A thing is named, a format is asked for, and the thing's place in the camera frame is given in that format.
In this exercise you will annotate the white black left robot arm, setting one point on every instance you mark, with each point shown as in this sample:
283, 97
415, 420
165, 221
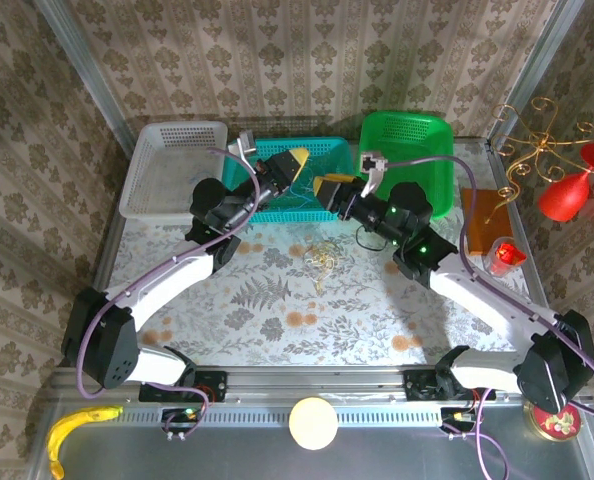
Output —
177, 272

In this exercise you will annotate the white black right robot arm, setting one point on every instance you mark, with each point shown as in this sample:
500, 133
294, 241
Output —
477, 295

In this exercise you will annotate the teal plastic basket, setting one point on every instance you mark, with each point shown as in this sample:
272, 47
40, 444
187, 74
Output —
287, 147

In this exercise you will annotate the white plastic basket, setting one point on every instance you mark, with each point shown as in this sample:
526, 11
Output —
167, 160

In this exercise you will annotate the green plastic basket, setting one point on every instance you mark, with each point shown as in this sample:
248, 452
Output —
407, 135

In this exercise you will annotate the brown wooden board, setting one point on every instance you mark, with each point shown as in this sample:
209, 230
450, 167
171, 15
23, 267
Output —
487, 220

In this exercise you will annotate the clear plastic cup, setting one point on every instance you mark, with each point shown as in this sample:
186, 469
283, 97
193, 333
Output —
489, 260

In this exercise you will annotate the red wrapper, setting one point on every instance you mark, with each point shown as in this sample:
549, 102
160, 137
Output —
507, 252

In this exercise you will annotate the red goblet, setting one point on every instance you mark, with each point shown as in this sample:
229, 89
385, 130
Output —
562, 197

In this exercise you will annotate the grey slotted strip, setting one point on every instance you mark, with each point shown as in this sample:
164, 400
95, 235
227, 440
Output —
377, 416

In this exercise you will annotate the black controller board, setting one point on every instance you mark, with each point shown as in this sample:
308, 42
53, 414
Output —
179, 415
457, 416

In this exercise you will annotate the pale yellow ball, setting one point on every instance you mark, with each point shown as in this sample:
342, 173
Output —
313, 422

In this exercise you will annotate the red round tin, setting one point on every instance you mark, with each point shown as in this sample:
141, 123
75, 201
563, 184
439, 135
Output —
557, 427

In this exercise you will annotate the yellow banana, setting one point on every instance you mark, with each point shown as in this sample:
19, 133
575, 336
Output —
62, 435

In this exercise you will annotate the metal frame post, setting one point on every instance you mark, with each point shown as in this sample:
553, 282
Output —
532, 75
86, 75

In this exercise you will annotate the aluminium mounting rail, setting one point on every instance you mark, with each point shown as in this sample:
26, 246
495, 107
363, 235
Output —
317, 382

